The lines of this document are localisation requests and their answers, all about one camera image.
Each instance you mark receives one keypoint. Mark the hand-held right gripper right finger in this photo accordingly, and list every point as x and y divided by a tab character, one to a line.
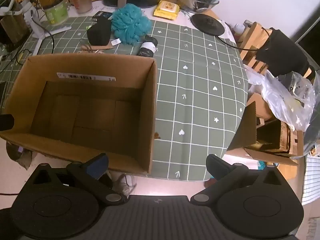
214	167

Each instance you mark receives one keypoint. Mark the black socks white band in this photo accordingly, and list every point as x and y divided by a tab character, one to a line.
147	47

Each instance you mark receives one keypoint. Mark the small open cardboard box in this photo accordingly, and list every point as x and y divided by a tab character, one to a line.
246	130

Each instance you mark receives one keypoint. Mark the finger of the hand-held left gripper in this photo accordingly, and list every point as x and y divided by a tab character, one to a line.
6	122

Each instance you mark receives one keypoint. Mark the clear plastic bag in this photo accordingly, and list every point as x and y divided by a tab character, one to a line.
282	97

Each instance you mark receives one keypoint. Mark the small black printed box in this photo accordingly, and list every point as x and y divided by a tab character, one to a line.
101	15

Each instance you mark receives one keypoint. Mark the teal mesh bath pouf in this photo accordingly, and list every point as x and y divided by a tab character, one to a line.
130	22

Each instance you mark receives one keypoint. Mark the large cardboard box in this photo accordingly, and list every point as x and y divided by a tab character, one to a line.
75	65

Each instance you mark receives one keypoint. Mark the black cloth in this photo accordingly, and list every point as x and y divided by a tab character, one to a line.
285	55

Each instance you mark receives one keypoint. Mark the yellow wet wipes packet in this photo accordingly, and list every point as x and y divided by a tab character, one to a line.
166	11

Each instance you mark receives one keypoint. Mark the wooden chair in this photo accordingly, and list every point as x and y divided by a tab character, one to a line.
251	47

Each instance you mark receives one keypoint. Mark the white tripod stand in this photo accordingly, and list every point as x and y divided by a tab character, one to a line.
35	22

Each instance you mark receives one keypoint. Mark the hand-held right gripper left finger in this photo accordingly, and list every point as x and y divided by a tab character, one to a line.
98	167

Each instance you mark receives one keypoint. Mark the green label white tub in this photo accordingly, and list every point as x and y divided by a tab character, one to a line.
56	13

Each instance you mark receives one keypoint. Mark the striped cloth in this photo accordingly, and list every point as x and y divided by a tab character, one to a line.
310	177

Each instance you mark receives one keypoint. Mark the small white bottle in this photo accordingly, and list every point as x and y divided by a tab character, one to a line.
238	28

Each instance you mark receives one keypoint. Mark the black fabric pouch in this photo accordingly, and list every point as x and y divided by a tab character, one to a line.
98	33

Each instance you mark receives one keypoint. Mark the black round lamp base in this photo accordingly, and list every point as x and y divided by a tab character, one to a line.
207	26

